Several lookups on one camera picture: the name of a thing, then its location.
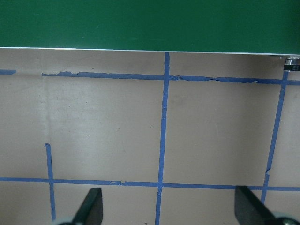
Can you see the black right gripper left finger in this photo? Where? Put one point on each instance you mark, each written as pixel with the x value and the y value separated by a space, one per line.
pixel 91 210

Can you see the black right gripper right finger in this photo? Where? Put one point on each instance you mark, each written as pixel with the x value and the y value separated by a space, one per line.
pixel 249 210

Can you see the green conveyor belt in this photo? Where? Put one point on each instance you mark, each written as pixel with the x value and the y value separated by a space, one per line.
pixel 267 27

